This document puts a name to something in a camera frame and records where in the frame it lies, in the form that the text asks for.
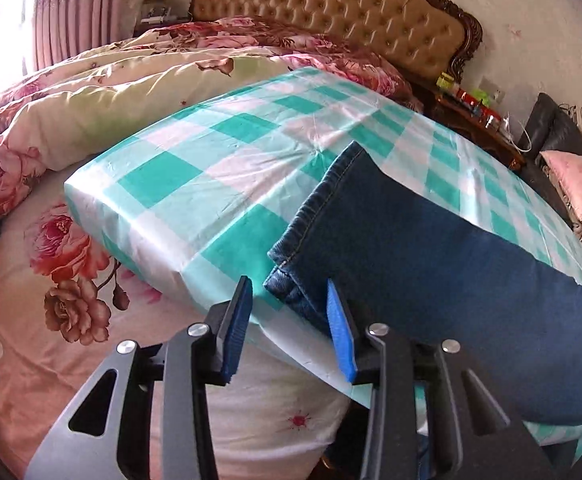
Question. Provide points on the green checked table cover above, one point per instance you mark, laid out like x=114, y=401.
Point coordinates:
x=221, y=170

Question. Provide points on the floral quilt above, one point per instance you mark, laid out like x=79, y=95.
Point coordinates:
x=96, y=95

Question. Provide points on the grey wall socket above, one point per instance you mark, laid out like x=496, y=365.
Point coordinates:
x=498, y=95

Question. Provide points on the pink floral bed sheet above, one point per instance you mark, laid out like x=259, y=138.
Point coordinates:
x=21, y=310

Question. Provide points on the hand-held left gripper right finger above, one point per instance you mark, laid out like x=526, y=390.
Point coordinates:
x=341, y=340

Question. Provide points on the pink pleated curtain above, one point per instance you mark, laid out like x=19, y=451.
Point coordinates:
x=81, y=10

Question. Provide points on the yellow jar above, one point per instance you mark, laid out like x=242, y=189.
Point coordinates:
x=445, y=80

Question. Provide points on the red tin box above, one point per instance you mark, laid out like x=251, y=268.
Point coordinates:
x=466, y=99

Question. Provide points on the white power strip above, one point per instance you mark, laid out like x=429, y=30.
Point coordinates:
x=513, y=135

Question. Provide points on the dark bedside cabinet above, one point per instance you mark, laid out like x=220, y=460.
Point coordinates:
x=163, y=10

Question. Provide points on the glass ashtray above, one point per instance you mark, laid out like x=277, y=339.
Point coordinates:
x=493, y=121

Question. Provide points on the dark wooden nightstand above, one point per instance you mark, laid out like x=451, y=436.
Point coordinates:
x=471, y=127

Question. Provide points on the large pink floral pillow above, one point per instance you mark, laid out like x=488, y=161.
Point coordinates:
x=581, y=185

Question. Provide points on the blue denim pants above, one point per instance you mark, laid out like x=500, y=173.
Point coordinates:
x=446, y=270

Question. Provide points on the black leather armchair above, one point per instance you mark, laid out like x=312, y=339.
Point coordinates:
x=553, y=125

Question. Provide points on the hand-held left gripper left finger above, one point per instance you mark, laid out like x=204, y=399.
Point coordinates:
x=236, y=330

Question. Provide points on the tufted leather carved headboard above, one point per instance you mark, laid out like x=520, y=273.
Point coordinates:
x=346, y=5

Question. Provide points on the green bag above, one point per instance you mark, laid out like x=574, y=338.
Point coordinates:
x=481, y=95

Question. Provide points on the white floral cloth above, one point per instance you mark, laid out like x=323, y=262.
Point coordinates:
x=281, y=420

